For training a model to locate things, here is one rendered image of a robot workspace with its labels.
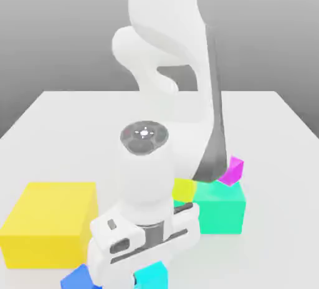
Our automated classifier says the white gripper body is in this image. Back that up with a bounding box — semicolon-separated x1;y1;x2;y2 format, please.
86;203;201;289

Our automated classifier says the small cyan cube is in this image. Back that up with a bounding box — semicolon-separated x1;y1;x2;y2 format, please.
133;260;168;289

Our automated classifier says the small blue cube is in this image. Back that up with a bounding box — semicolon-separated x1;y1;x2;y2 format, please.
59;263;103;289

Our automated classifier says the small yellow-green cube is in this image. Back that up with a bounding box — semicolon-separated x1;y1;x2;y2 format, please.
171;178;198;204

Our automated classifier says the small magenta cube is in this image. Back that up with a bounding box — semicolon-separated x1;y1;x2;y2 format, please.
217;155;245;187

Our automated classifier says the large yellow box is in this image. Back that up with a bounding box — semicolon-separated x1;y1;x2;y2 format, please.
0;181;98;270

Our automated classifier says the large teal box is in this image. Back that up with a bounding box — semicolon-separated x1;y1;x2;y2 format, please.
173;179;247;235

